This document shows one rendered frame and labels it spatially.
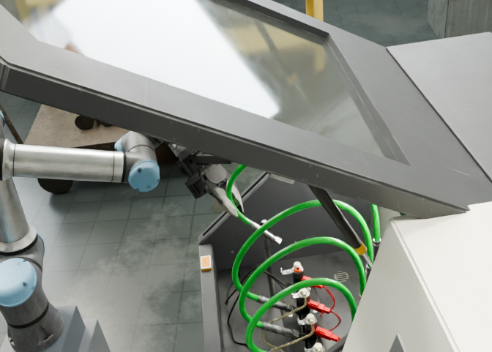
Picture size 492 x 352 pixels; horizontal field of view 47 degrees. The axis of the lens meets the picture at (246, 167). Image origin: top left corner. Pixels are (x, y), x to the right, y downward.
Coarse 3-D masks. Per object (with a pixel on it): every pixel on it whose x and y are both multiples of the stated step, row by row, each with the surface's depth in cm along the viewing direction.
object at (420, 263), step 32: (416, 224) 84; (448, 224) 83; (480, 224) 83; (384, 256) 87; (416, 256) 79; (448, 256) 78; (480, 256) 78; (384, 288) 87; (416, 288) 77; (448, 288) 74; (480, 288) 73; (384, 320) 86; (416, 320) 76; (448, 320) 70; (480, 320) 69
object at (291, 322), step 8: (312, 288) 151; (288, 296) 149; (312, 296) 148; (280, 312) 155; (312, 312) 144; (320, 312) 144; (288, 320) 143; (296, 320) 143; (288, 328) 141; (296, 328) 141; (296, 344) 137; (304, 344) 137
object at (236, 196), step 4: (228, 180) 148; (220, 184) 149; (224, 184) 147; (224, 188) 147; (232, 188) 147; (232, 192) 146; (236, 192) 147; (232, 196) 147; (236, 196) 147; (236, 200) 146; (240, 200) 147; (236, 204) 147; (240, 204) 146; (240, 208) 146
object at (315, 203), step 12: (300, 204) 118; (312, 204) 118; (336, 204) 118; (276, 216) 119; (360, 216) 122; (264, 228) 120; (252, 240) 122; (240, 252) 124; (372, 252) 128; (240, 288) 130; (264, 300) 133
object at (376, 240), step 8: (240, 168) 137; (232, 176) 140; (232, 184) 141; (232, 200) 145; (376, 208) 132; (240, 216) 147; (376, 216) 133; (248, 224) 147; (376, 224) 134; (376, 232) 135; (376, 240) 137
